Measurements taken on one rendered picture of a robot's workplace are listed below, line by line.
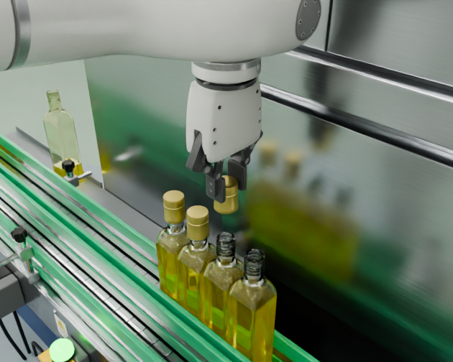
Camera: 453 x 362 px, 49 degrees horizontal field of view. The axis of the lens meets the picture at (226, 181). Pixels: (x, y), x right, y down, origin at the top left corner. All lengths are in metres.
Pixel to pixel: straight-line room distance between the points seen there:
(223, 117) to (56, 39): 0.25
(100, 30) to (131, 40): 0.04
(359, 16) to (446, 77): 0.13
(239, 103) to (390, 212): 0.25
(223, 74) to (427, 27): 0.24
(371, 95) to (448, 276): 0.25
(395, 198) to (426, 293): 0.14
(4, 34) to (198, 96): 0.27
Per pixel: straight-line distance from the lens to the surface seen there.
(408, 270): 0.74
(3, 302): 1.24
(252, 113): 0.64
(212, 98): 0.59
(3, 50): 0.41
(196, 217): 0.76
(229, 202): 0.70
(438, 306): 0.75
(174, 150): 1.03
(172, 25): 0.46
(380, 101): 0.65
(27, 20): 0.41
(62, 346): 1.03
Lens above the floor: 1.79
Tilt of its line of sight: 33 degrees down
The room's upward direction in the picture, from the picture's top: straight up
